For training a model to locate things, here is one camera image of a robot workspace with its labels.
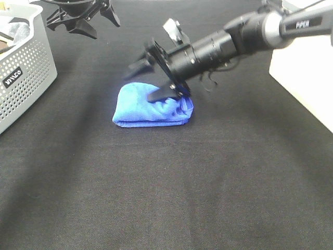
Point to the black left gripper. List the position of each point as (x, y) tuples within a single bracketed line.
[(78, 13)]

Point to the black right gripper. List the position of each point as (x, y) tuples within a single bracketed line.
[(179, 64)]

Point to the blue microfiber towel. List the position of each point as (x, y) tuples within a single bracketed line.
[(134, 111)]

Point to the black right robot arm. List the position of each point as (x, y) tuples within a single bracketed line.
[(267, 28)]

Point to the grey towel in basket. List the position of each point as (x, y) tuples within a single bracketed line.
[(14, 32)]

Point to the grey perforated plastic basket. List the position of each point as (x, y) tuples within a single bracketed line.
[(27, 69)]

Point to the brown and yellow cloths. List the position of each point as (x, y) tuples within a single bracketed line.
[(5, 44)]

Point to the white plastic storage crate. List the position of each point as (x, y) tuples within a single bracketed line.
[(304, 67)]

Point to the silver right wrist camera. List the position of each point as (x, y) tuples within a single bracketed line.
[(174, 31)]

